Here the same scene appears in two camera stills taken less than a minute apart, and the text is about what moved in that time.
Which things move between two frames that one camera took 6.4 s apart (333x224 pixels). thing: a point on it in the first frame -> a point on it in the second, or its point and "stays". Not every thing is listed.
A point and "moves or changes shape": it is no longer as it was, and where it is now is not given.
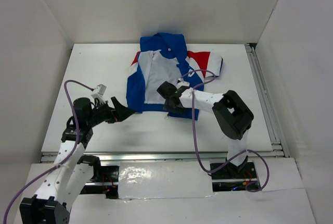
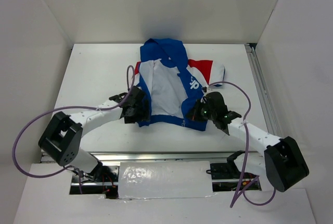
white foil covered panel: x=165 y=179 stays
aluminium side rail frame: x=279 y=148 stays
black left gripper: x=120 y=113 -> x=143 y=115
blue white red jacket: x=164 y=57 moves or changes shape
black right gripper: x=167 y=107 -> x=194 y=114
